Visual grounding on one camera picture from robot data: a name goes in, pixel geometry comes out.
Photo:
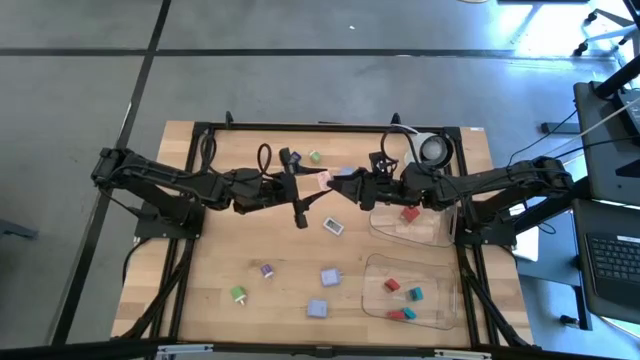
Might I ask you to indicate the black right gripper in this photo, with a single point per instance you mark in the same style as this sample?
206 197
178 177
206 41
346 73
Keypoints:
385 187

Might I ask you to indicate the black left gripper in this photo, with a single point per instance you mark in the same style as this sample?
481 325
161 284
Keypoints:
255 192

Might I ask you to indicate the pink charger block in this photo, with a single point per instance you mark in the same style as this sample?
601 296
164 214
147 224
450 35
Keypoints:
325 180

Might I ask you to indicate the small light green cube charger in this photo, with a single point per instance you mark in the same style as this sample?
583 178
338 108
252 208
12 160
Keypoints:
315 156

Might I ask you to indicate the blue digital clock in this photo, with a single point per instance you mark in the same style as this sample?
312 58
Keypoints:
295 157

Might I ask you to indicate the white digital clock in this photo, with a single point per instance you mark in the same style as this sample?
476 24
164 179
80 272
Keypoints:
333 225

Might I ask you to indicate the red charger block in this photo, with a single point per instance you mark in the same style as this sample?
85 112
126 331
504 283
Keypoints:
410 214

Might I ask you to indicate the lavender wall charger block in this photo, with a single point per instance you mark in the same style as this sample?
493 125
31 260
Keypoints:
317 308
330 277

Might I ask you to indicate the purple and white plug adapter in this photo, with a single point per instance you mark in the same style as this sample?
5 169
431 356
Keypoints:
267 271

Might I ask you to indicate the teal digital clock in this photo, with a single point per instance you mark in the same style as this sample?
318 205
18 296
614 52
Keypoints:
416 294
409 313

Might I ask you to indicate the green and white plug adapter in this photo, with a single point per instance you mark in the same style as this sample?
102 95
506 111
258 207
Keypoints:
239 294

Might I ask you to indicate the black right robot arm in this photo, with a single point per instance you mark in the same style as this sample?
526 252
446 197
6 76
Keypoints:
500 182

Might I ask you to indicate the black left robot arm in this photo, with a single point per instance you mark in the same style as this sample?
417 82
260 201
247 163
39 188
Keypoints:
165 177

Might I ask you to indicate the office chair base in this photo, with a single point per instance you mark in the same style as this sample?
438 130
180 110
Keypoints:
607 32

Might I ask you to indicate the clear plastic bin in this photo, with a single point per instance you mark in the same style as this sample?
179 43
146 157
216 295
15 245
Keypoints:
440 280
425 235

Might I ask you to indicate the white paper sheet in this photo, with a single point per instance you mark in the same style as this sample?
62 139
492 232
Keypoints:
529 245

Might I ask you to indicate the black diagonal stand pole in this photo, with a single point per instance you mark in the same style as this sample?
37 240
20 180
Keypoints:
617 75
550 207

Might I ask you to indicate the dark grey side desk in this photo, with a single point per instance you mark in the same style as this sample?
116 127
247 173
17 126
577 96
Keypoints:
605 165

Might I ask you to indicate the black laptop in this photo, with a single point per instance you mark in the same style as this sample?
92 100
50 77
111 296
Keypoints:
615 260

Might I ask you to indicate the grey chair leg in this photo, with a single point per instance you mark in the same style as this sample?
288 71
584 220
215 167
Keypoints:
15 230

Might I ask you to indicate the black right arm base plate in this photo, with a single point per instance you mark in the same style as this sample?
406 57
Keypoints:
500 235

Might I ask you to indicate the black camera rail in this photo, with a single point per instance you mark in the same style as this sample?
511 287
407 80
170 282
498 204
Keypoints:
320 352

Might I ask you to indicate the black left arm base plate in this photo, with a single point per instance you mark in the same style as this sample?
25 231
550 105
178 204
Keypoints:
150 227

